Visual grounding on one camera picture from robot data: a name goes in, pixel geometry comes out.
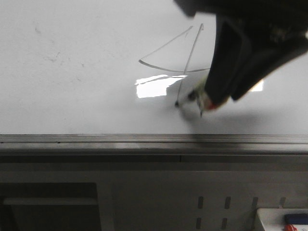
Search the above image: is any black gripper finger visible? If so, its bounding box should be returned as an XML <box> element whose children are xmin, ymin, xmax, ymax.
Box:
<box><xmin>205</xmin><ymin>16</ymin><xmax>252</xmax><ymax>103</ymax></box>
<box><xmin>231</xmin><ymin>32</ymin><xmax>307</xmax><ymax>101</ymax></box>

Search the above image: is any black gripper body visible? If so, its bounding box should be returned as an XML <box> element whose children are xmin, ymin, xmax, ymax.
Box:
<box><xmin>175</xmin><ymin>0</ymin><xmax>308</xmax><ymax>56</ymax></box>

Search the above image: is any white marker tray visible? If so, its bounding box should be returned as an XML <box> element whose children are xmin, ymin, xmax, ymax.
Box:
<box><xmin>254</xmin><ymin>208</ymin><xmax>308</xmax><ymax>231</ymax></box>

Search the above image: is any blue capped marker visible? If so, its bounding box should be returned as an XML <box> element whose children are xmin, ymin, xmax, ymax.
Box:
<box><xmin>284</xmin><ymin>213</ymin><xmax>308</xmax><ymax>225</ymax></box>

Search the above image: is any red capped marker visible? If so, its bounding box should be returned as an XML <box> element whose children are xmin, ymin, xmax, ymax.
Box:
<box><xmin>284</xmin><ymin>224</ymin><xmax>308</xmax><ymax>231</ymax></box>

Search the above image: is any grey perforated stand panel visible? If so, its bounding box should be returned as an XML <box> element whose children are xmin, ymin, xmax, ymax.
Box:
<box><xmin>0</xmin><ymin>155</ymin><xmax>308</xmax><ymax>231</ymax></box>

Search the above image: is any white whiteboard with aluminium frame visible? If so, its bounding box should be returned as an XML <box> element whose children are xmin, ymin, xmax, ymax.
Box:
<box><xmin>0</xmin><ymin>0</ymin><xmax>308</xmax><ymax>155</ymax></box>

